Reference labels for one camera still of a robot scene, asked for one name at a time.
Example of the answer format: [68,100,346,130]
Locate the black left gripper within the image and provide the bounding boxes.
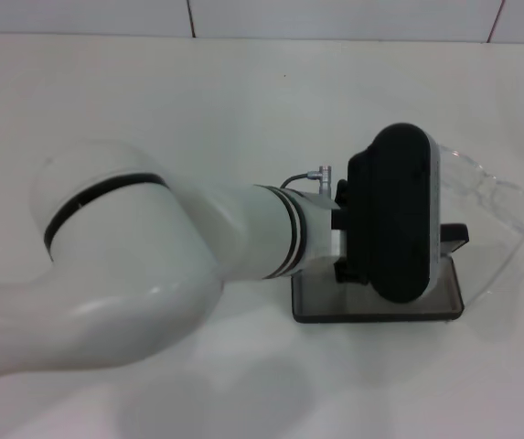
[333,260,369,285]

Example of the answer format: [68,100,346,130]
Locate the black glasses case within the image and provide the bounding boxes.
[290,222,472,326]

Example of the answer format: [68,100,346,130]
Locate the clear white glasses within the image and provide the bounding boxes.
[438,144,524,315]

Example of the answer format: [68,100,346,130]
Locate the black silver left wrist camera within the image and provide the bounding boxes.
[332,121,442,304]

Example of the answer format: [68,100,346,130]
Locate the black cable with silver plug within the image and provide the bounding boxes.
[281,165,335,196]

